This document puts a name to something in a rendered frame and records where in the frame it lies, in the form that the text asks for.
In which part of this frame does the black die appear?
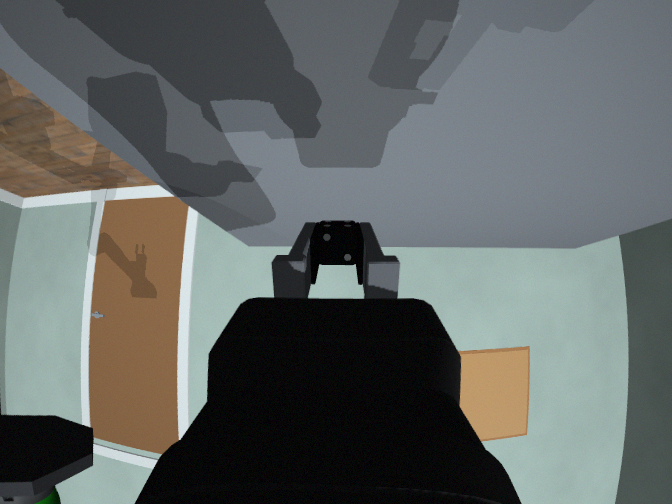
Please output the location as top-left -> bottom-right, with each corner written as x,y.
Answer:
318,220 -> 357,265

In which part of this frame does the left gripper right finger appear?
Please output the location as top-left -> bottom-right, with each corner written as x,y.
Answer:
356,222 -> 400,299

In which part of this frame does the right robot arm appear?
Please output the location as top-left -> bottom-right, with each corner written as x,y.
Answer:
0,486 -> 61,504

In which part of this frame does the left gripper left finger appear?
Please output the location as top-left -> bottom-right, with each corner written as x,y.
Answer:
271,222 -> 320,298

